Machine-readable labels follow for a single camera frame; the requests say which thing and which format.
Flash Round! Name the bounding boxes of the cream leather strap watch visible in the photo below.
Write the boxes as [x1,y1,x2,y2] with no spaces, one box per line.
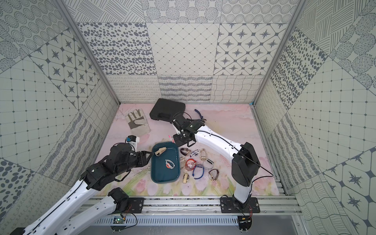
[154,147,167,157]

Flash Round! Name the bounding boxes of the dark brown leather watch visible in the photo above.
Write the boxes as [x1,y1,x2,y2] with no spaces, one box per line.
[180,147,192,156]

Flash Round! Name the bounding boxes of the white pink digital watch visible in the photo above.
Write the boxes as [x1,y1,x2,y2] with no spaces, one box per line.
[168,135,175,143]

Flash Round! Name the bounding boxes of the orange white kids watch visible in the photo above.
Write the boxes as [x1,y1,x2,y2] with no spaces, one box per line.
[165,159,175,169]

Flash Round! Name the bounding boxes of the red transparent watch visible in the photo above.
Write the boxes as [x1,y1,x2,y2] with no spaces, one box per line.
[184,159,197,171]

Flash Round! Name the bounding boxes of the blue strap watch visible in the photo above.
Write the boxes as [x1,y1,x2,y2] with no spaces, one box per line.
[192,164,205,180]

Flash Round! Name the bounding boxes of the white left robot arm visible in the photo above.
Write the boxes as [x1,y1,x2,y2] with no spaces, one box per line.
[12,143,153,235]

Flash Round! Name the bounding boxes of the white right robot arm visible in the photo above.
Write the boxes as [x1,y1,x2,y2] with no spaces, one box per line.
[170,114,261,204]

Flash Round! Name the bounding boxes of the white purple kids watch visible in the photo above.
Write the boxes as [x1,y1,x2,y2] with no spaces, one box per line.
[190,149,200,157]

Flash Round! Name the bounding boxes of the teal storage tray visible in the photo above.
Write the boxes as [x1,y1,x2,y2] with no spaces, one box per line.
[151,142,181,184]

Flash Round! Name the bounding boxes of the black plastic tool case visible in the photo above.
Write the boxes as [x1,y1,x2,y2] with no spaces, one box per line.
[149,98,186,122]

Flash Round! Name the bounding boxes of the grey work glove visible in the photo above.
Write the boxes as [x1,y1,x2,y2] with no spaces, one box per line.
[125,109,150,137]

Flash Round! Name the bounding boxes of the beige strap gold watch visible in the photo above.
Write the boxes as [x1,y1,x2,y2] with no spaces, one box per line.
[200,149,208,161]

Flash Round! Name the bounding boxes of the blue handled pliers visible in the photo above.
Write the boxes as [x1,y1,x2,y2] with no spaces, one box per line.
[194,109,206,122]

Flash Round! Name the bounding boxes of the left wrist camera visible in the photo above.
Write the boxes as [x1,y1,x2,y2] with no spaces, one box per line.
[125,135,140,144]

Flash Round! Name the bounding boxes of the white grey strap watch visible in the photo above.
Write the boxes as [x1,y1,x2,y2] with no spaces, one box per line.
[202,159,214,170]

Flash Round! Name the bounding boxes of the aluminium mounting rail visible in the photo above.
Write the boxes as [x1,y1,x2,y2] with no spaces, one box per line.
[70,179,303,216]

